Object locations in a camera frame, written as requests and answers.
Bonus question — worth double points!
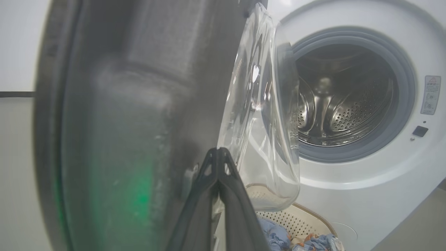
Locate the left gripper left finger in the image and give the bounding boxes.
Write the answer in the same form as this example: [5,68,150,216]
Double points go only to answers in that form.
[167,147,220,251]

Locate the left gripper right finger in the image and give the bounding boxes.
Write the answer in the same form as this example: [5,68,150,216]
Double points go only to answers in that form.
[218,147,270,251]

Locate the blue cartoon print garment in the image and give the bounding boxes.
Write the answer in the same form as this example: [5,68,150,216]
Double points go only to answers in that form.
[257,218,346,251]

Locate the washing machine door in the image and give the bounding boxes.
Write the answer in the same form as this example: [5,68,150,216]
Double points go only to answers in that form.
[33,0,301,251]

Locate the white front-load washing machine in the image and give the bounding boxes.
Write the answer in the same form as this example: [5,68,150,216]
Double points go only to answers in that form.
[244,0,446,251]

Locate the stainless steel washing machine drum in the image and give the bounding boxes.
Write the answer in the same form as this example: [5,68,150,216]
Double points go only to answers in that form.
[295,43,400,147]

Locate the grey rubber door gasket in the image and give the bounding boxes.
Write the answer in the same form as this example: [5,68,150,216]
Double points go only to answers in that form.
[291,26,417,163]

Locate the cream perforated laundry basket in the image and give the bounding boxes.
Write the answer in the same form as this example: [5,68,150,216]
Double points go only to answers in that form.
[245,183,338,251]

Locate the round white filter cover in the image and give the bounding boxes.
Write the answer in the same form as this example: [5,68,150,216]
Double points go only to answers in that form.
[329,222,359,246]

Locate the grey warning sticker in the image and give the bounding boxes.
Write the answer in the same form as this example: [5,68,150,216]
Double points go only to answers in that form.
[420,75,441,116]

